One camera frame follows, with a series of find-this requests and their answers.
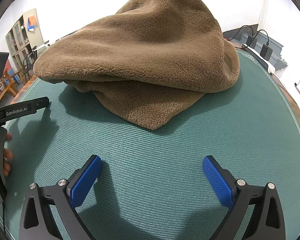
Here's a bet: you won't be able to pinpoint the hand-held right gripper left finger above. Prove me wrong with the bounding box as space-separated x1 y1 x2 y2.
19 155 102 240

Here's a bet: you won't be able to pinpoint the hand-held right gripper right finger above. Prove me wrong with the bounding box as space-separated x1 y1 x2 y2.
202 155 287 240

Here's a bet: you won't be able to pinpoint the brown fleece garment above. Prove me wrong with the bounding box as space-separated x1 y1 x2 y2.
33 0 240 130

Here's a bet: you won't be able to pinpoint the person's left hand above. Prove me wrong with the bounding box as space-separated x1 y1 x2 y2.
3 132 14 178

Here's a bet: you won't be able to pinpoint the wooden chair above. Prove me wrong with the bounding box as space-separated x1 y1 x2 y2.
0 69 24 105

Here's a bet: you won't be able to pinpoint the black metal chair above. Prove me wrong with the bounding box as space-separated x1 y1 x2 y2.
22 46 38 80

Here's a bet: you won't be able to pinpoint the green table mat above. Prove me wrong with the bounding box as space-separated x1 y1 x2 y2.
0 49 300 240

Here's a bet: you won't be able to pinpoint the beige storage cabinet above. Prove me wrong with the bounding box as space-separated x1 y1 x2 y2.
5 8 44 70

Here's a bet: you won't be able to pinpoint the white power strip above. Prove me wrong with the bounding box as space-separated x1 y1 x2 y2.
241 44 275 72

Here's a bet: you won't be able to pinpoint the grey stairs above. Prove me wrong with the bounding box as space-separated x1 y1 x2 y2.
222 25 288 71

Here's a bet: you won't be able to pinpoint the black cable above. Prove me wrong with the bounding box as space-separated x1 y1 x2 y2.
226 25 255 42

